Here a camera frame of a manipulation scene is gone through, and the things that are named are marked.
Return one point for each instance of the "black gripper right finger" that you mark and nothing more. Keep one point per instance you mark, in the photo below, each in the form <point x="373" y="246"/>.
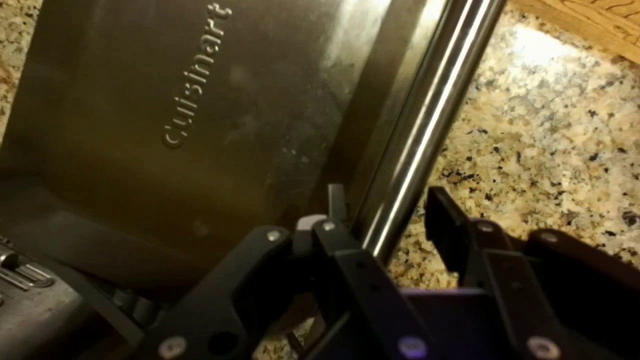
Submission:
<point x="532" y="301"/>

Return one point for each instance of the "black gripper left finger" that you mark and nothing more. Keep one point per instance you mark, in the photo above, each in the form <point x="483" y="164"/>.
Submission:
<point x="360" y="293"/>

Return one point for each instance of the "stainless steel Cuisinart appliance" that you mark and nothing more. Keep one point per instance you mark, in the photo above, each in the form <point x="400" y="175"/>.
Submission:
<point x="200" y="101"/>

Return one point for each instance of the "wooden drawer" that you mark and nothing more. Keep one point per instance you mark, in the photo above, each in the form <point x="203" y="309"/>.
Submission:
<point x="601" y="17"/>

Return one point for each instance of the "stainless steel toaster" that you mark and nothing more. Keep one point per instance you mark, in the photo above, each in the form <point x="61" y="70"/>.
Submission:
<point x="41" y="320"/>

